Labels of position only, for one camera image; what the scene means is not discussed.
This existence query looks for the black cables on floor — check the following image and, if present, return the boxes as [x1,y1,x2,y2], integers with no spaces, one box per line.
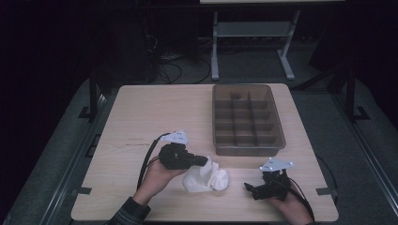
[145,34,214,85]

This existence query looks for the brown divided storage box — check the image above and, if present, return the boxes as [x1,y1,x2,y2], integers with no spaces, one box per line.
[211,83,286,158]

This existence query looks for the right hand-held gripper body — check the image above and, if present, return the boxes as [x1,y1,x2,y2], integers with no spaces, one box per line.
[259,157,295,202]

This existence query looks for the person's left hand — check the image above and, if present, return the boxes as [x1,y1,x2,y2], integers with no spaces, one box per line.
[132,156,190,206]

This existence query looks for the white cloth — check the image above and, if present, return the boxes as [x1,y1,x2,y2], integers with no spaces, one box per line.
[182,157,230,193]

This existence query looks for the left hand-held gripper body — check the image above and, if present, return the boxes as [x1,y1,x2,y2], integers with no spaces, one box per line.
[159,130,196,171]

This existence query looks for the right hand-held gripper black cable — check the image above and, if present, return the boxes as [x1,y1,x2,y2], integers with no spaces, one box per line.
[286,177,316,222]

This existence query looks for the left hand-held gripper black cable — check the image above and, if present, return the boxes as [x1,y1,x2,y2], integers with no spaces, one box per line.
[136,133,172,190]

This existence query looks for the metal floor rail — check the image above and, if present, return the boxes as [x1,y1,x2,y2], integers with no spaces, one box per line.
[330,92,398,217]
[38,92,109,225]

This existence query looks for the person's right hand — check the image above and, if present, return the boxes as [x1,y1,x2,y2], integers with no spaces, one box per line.
[268,187,314,225]

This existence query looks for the white metal stand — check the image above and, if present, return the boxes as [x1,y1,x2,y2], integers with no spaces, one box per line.
[210,9,302,83]

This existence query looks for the black upright post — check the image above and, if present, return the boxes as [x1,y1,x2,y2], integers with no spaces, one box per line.
[344,65,371,124]
[78,67,100,120]

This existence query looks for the hand-held gripper black cable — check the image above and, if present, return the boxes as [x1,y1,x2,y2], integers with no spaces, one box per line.
[136,133,172,190]
[286,177,316,222]

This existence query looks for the dark table edge bracket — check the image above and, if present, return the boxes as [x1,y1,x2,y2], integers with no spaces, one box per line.
[314,187,340,198]
[70,186,93,197]

